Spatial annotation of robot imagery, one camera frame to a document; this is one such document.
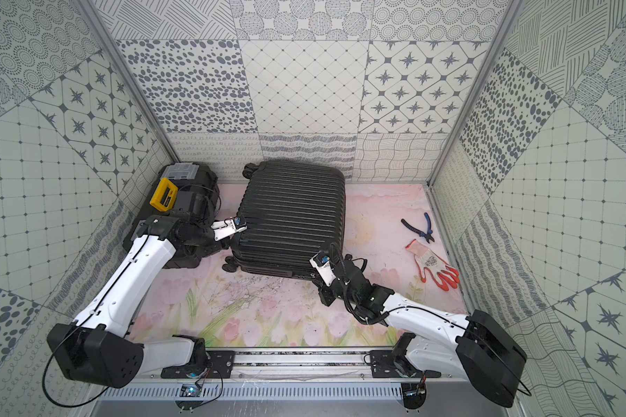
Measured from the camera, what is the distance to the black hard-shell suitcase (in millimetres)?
776

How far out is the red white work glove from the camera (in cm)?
92

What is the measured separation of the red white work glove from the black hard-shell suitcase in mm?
354
